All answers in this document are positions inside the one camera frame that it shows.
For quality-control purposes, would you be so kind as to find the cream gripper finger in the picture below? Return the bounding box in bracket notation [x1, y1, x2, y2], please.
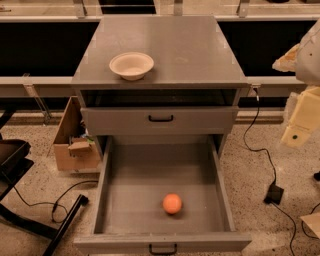
[281, 126, 310, 148]

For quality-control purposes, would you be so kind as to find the orange fruit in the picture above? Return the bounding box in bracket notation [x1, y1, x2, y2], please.
[162, 193, 182, 214]

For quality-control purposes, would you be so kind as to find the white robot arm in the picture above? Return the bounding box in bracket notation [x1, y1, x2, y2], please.
[272, 20, 320, 148]

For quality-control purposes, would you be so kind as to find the grey drawer cabinet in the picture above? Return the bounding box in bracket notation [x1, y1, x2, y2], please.
[72, 15, 247, 152]

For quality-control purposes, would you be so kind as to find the closed grey upper drawer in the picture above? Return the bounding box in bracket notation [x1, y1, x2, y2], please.
[81, 107, 238, 135]

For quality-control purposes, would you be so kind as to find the open grey middle drawer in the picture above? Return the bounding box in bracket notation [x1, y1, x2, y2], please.
[74, 136, 251, 256]

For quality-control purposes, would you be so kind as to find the black power adapter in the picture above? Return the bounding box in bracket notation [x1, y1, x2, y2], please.
[264, 184, 284, 205]

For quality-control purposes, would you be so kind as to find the cardboard piece right floor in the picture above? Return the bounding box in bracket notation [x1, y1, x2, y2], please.
[301, 213, 320, 239]

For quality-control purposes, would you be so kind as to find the beige paper bowl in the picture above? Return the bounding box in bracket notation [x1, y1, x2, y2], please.
[109, 52, 154, 81]

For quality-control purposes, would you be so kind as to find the open cardboard box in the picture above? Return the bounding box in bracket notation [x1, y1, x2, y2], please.
[53, 97, 100, 171]

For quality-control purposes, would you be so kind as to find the black cable right floor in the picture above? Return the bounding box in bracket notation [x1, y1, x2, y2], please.
[242, 87, 298, 256]

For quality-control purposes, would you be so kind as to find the black cable floor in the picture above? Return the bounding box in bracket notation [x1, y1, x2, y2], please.
[13, 180, 99, 224]
[242, 87, 298, 256]

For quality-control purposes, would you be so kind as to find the black cable left floor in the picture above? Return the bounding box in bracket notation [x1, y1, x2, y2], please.
[13, 180, 99, 224]

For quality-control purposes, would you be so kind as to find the black metal stand frame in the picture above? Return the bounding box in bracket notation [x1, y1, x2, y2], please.
[0, 113, 97, 256]

